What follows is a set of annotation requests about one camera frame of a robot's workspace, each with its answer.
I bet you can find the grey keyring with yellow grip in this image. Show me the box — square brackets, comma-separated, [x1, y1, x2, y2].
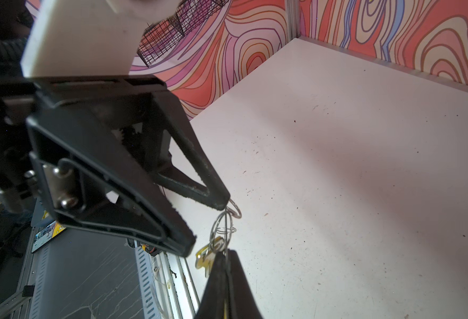
[209, 199, 243, 254]

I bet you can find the key with yellow tag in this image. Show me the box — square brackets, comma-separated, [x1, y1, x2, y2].
[195, 237, 225, 278]

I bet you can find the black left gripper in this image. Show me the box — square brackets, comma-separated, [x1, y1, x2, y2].
[0, 76, 195, 257]

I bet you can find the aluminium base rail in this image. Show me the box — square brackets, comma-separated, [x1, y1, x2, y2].
[134, 241, 200, 319]

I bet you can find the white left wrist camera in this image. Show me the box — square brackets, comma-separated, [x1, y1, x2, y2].
[20, 0, 179, 78]

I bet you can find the black wire basket left wall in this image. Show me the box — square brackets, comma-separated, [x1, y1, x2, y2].
[137, 0, 228, 67]

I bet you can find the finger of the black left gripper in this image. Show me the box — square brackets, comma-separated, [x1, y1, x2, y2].
[142, 91, 231, 211]

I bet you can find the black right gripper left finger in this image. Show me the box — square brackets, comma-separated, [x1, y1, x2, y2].
[195, 253, 227, 319]

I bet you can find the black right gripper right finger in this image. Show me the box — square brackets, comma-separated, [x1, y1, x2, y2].
[227, 250, 263, 319]

